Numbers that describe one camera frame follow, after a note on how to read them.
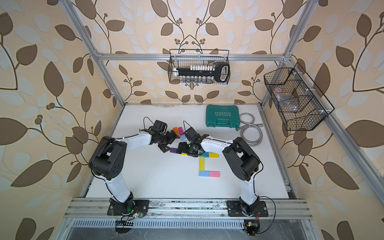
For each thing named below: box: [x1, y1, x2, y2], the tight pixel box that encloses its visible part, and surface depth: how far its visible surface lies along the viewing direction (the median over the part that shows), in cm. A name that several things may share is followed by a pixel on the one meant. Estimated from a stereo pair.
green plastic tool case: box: [205, 104, 241, 128], surface depth 110 cm
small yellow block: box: [208, 152, 220, 158], surface depth 93 cm
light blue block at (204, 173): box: [198, 171, 210, 177], surface depth 87 cm
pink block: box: [209, 171, 221, 178], surface depth 87 cm
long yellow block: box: [199, 156, 205, 171], surface depth 93 cm
